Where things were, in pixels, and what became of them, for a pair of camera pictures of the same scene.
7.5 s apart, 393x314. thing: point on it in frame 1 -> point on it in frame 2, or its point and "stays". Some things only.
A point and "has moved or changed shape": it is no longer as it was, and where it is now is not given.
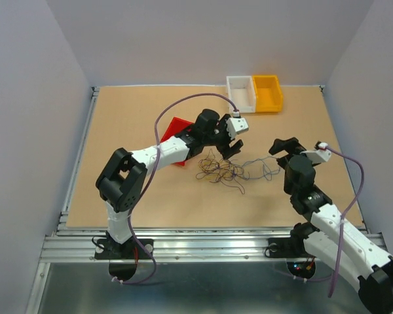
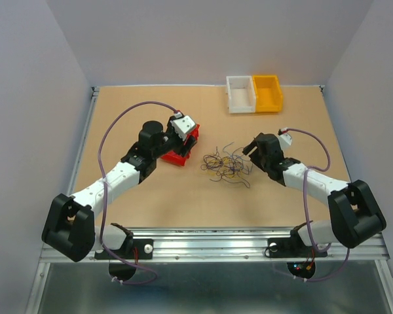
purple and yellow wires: [221, 170] has moved or changed shape
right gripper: [291, 145] -> [254, 156]
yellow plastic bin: [268, 95] stays
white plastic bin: [241, 90] stays
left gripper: [226, 151] -> [181, 148]
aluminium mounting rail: [178, 243] stays
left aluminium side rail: [84, 135] stays
